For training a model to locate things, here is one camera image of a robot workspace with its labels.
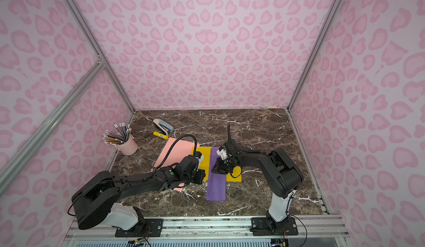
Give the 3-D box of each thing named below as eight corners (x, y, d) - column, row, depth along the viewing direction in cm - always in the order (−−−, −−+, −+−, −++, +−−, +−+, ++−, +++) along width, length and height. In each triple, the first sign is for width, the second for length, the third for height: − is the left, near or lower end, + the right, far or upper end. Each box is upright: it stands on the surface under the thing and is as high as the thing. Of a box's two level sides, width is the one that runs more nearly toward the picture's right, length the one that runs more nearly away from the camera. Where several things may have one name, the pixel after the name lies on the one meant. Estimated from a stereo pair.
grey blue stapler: (153, 124, 114) (151, 120, 112) (159, 119, 117) (158, 115, 114) (167, 136, 108) (166, 132, 105) (174, 130, 111) (173, 127, 108)
